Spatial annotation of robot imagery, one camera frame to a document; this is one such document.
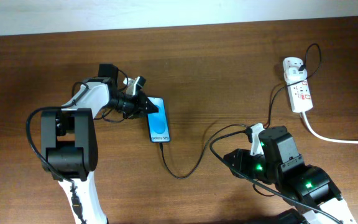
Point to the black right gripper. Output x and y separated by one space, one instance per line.
242 157

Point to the blue Galaxy S25+ smartphone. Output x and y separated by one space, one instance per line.
158 124

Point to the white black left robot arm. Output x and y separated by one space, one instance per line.
69 148

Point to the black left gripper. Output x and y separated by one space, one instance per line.
141 106

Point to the white power strip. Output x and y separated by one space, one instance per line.
298 92

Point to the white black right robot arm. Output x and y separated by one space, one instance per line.
274 160

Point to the white USB charger plug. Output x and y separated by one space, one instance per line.
293 75

